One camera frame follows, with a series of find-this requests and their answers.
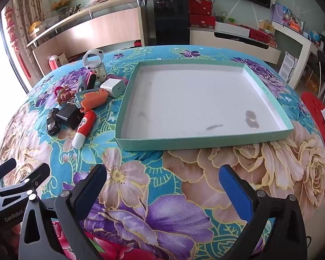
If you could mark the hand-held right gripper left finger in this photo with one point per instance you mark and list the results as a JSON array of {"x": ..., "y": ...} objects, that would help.
[{"x": 94, "y": 182}]

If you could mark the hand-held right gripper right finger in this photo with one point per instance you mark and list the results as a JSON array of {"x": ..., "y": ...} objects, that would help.
[{"x": 233, "y": 187}]

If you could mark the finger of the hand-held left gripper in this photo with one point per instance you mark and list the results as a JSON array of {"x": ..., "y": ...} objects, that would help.
[
  {"x": 4, "y": 170},
  {"x": 35, "y": 176}
]

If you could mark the red and white glue stick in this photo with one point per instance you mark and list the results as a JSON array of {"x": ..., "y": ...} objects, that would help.
[{"x": 82, "y": 130}]

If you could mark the black toy car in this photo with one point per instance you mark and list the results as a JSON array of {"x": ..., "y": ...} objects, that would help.
[{"x": 52, "y": 122}]

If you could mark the black charger plug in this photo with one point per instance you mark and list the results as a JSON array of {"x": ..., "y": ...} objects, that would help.
[{"x": 69, "y": 116}]

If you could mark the orange and blue toy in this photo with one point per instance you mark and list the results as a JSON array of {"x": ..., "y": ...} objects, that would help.
[{"x": 93, "y": 97}]

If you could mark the puppy toy figure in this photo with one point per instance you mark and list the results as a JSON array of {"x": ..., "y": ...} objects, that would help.
[{"x": 63, "y": 94}]

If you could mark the shallow teal cardboard box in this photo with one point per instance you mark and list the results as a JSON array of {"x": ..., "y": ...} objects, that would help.
[{"x": 192, "y": 100}]

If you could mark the white charger plug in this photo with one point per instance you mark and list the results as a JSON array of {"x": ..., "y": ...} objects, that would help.
[{"x": 112, "y": 87}]

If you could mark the pink smartwatch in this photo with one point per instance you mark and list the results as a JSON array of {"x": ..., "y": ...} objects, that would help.
[{"x": 91, "y": 77}]

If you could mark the floral blanket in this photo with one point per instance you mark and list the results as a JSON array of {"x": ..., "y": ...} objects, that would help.
[{"x": 157, "y": 184}]

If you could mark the purple tube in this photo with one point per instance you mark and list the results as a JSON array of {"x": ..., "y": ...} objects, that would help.
[{"x": 115, "y": 77}]

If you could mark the red plastic stool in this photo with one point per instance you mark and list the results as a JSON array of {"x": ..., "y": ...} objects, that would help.
[{"x": 317, "y": 113}]

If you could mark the red packet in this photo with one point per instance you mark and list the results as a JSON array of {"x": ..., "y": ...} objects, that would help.
[{"x": 52, "y": 64}]

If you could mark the brown cardboard carton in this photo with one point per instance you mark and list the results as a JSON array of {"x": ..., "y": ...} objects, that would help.
[{"x": 62, "y": 59}]

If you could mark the white printed sheet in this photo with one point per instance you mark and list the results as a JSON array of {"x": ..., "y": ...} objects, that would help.
[{"x": 288, "y": 66}]

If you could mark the red hanging ornament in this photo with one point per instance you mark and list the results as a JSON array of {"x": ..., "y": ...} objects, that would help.
[{"x": 13, "y": 35}]

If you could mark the white television cabinet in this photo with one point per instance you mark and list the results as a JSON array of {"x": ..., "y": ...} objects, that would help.
[{"x": 233, "y": 43}]

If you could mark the golden ornament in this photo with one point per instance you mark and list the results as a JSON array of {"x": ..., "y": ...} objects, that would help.
[{"x": 36, "y": 28}]

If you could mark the wooden sideboard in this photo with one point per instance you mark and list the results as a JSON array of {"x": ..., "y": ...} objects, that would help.
[{"x": 97, "y": 29}]

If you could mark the red flat box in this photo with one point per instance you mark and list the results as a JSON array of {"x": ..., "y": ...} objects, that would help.
[{"x": 261, "y": 35}]

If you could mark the white desk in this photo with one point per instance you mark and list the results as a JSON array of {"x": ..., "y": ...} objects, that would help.
[{"x": 304, "y": 48}]

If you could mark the white flat box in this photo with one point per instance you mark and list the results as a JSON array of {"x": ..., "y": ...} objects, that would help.
[{"x": 231, "y": 29}]

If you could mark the yellow box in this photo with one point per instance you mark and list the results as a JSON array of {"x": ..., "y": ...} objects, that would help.
[{"x": 267, "y": 26}]

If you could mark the green small basket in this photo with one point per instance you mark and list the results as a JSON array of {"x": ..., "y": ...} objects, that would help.
[{"x": 228, "y": 19}]

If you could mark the red gift box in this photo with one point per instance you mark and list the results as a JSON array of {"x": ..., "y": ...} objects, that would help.
[{"x": 201, "y": 21}]

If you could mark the yellow flower bouquet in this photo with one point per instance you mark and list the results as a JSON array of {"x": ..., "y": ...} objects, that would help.
[{"x": 62, "y": 4}]

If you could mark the black water dispenser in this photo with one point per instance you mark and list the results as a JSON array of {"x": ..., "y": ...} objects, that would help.
[{"x": 172, "y": 21}]

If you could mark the colourful toy boxes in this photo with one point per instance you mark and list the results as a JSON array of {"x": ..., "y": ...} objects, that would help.
[{"x": 287, "y": 17}]

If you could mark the red gift bag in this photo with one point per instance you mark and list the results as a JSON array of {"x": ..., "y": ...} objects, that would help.
[{"x": 200, "y": 4}]

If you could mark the cream plastic bracket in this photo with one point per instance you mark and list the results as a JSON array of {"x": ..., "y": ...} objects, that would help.
[{"x": 100, "y": 73}]

